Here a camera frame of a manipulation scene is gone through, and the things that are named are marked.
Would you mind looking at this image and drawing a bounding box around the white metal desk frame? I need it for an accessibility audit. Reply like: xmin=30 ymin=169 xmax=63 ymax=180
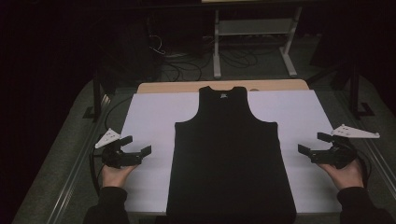
xmin=212 ymin=7 xmax=304 ymax=79

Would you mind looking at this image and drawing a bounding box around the black tank top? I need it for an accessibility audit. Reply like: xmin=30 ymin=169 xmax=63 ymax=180
xmin=165 ymin=86 xmax=297 ymax=224

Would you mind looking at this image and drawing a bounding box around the thin black floor cable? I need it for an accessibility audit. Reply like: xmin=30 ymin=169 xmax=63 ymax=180
xmin=104 ymin=96 xmax=134 ymax=132

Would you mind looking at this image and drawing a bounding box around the black metal stand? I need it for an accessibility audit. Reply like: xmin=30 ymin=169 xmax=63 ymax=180
xmin=82 ymin=69 xmax=110 ymax=122
xmin=306 ymin=59 xmax=376 ymax=119

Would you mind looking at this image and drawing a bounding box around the wooden table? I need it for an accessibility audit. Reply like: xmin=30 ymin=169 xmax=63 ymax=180
xmin=136 ymin=78 xmax=310 ymax=94

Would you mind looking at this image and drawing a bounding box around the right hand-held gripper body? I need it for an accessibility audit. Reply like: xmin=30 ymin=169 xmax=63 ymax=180
xmin=330 ymin=123 xmax=381 ymax=170

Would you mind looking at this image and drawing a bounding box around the hand-held gripper cable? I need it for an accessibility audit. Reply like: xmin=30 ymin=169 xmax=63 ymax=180
xmin=354 ymin=148 xmax=373 ymax=189
xmin=89 ymin=146 xmax=106 ymax=197

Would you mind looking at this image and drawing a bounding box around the person's left hand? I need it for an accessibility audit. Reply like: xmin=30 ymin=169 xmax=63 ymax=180
xmin=101 ymin=164 xmax=138 ymax=189

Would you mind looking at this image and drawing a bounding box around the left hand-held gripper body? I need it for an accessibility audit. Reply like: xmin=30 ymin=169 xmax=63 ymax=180
xmin=94 ymin=128 xmax=129 ymax=170

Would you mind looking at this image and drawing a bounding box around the white table mat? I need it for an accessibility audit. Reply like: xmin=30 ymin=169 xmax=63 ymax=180
xmin=120 ymin=90 xmax=343 ymax=215

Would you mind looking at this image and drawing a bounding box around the person's right hand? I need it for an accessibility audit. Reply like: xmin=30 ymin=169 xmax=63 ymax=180
xmin=317 ymin=161 xmax=364 ymax=190

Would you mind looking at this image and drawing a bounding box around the left hand-held gripper cable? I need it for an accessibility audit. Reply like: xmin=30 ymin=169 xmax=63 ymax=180
xmin=89 ymin=146 xmax=106 ymax=197

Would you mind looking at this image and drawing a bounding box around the aluminium floor rail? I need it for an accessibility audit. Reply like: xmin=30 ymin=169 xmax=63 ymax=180
xmin=334 ymin=90 xmax=396 ymax=200
xmin=46 ymin=92 xmax=111 ymax=224

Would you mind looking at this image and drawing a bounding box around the right hand-held gripper cable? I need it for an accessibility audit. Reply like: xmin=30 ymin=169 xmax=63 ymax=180
xmin=354 ymin=148 xmax=373 ymax=189

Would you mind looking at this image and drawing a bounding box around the tangle of floor cables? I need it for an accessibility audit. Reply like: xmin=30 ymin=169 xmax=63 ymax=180
xmin=148 ymin=34 xmax=260 ymax=82

